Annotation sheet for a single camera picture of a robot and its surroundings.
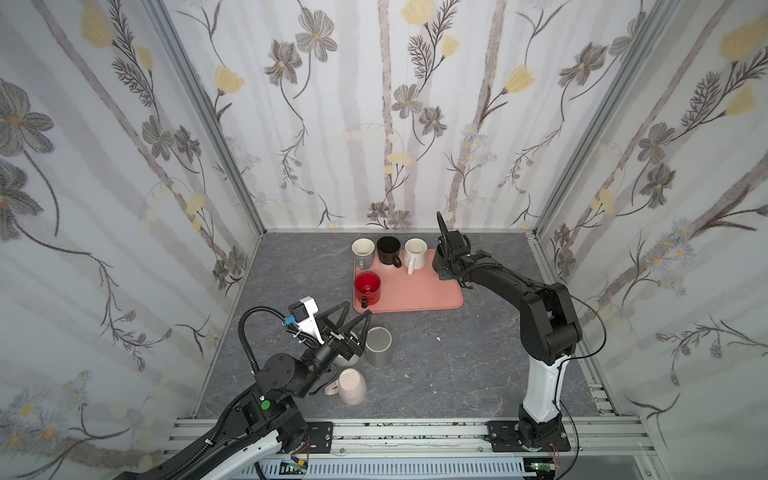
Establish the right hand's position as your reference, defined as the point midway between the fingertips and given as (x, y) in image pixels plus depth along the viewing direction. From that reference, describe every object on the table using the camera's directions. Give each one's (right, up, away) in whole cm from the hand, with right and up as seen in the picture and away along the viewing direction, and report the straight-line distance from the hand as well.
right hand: (446, 257), depth 97 cm
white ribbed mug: (-10, +1, +7) cm, 12 cm away
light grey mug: (-28, +3, +10) cm, 30 cm away
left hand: (-26, -10, -35) cm, 45 cm away
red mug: (-26, -11, +3) cm, 29 cm away
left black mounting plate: (-36, -45, -23) cm, 62 cm away
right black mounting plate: (+10, -45, -23) cm, 52 cm away
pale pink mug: (-28, -33, -23) cm, 49 cm away
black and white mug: (-19, +2, +4) cm, 20 cm away
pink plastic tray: (-7, -12, +9) cm, 17 cm away
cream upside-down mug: (-33, -31, -11) cm, 46 cm away
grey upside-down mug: (-21, -24, -18) cm, 37 cm away
